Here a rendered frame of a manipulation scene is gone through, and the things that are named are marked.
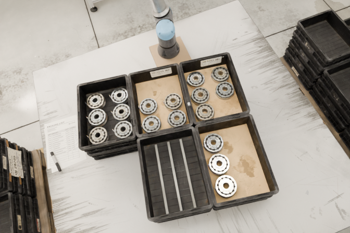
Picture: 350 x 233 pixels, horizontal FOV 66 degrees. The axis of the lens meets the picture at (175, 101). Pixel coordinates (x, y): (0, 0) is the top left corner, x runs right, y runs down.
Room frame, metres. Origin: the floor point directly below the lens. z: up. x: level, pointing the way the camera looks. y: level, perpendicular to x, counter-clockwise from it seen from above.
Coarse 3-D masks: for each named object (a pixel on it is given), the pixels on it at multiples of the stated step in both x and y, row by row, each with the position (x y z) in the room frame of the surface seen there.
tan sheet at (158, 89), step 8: (152, 80) 0.89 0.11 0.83; (160, 80) 0.88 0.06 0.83; (168, 80) 0.87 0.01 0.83; (176, 80) 0.85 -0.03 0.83; (136, 88) 0.85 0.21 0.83; (144, 88) 0.84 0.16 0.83; (152, 88) 0.83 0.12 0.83; (160, 88) 0.82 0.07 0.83; (168, 88) 0.81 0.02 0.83; (176, 88) 0.80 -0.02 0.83; (144, 96) 0.79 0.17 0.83; (152, 96) 0.78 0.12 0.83; (160, 96) 0.77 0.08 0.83; (160, 104) 0.72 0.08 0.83; (184, 104) 0.69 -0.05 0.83; (160, 112) 0.67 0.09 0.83; (168, 112) 0.66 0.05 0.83; (184, 112) 0.64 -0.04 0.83; (160, 120) 0.62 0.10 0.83
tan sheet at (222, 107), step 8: (224, 64) 0.89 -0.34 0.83; (208, 72) 0.86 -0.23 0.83; (208, 80) 0.81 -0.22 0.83; (192, 88) 0.78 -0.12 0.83; (208, 88) 0.75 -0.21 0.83; (200, 96) 0.72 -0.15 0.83; (216, 96) 0.69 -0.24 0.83; (232, 96) 0.67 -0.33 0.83; (192, 104) 0.68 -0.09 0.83; (216, 104) 0.65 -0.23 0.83; (224, 104) 0.64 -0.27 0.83; (232, 104) 0.63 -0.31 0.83; (216, 112) 0.60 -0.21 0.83; (224, 112) 0.59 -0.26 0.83; (232, 112) 0.58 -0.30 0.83
